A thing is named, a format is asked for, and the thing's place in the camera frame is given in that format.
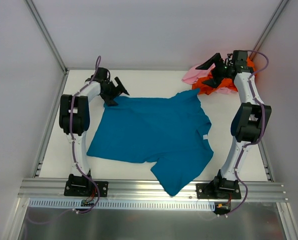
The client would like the white slotted cable duct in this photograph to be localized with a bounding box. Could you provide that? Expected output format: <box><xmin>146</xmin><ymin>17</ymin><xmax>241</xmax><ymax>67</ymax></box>
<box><xmin>28</xmin><ymin>198</ymin><xmax>216</xmax><ymax>212</ymax></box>

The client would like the teal blue t shirt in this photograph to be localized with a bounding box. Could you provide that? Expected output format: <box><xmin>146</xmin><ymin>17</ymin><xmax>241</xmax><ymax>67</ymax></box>
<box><xmin>87</xmin><ymin>89</ymin><xmax>214</xmax><ymax>196</ymax></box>

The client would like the orange t shirt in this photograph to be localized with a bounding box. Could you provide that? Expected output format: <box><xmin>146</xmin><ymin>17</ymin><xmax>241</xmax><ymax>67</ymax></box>
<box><xmin>191</xmin><ymin>57</ymin><xmax>257</xmax><ymax>96</ymax></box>

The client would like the aluminium corner post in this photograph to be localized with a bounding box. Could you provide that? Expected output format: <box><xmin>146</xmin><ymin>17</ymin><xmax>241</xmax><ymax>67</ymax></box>
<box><xmin>24</xmin><ymin>0</ymin><xmax>68</xmax><ymax>74</ymax></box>
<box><xmin>252</xmin><ymin>0</ymin><xmax>290</xmax><ymax>52</ymax></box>

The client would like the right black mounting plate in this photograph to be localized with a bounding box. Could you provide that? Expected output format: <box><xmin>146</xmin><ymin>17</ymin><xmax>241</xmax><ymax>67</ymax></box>
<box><xmin>195</xmin><ymin>181</ymin><xmax>242</xmax><ymax>200</ymax></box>

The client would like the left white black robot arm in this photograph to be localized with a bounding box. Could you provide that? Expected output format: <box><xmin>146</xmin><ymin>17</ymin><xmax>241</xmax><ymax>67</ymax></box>
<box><xmin>59</xmin><ymin>67</ymin><xmax>129</xmax><ymax>198</ymax></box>

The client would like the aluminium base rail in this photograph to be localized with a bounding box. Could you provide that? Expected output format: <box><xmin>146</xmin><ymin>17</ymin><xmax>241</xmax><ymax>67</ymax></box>
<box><xmin>17</xmin><ymin>177</ymin><xmax>289</xmax><ymax>203</ymax></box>

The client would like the right aluminium corner post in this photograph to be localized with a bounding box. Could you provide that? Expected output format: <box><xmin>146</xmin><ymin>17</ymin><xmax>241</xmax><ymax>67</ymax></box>
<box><xmin>252</xmin><ymin>0</ymin><xmax>290</xmax><ymax>52</ymax></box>

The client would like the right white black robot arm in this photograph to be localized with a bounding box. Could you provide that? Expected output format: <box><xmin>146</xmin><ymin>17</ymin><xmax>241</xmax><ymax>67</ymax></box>
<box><xmin>196</xmin><ymin>50</ymin><xmax>272</xmax><ymax>200</ymax></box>

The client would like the pink t shirt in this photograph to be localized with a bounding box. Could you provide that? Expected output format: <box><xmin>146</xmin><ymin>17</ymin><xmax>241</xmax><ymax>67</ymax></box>
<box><xmin>182</xmin><ymin>64</ymin><xmax>238</xmax><ymax>95</ymax></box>

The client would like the left aluminium corner post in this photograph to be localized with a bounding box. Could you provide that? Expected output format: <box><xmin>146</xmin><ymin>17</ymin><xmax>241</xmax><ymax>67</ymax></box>
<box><xmin>24</xmin><ymin>0</ymin><xmax>68</xmax><ymax>74</ymax></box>

